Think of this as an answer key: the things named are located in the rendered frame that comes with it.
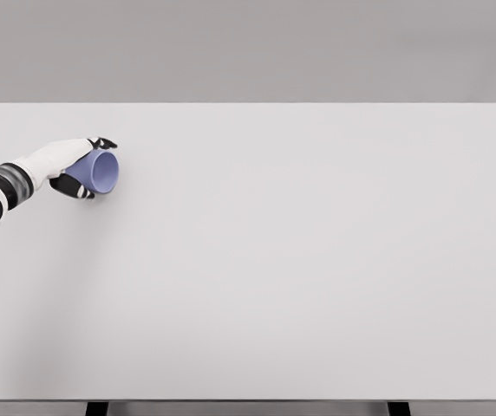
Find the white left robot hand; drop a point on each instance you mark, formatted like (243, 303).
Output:
(63, 156)

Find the lavender blue cup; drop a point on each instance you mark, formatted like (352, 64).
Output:
(102, 172)

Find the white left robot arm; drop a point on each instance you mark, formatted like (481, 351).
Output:
(1, 186)

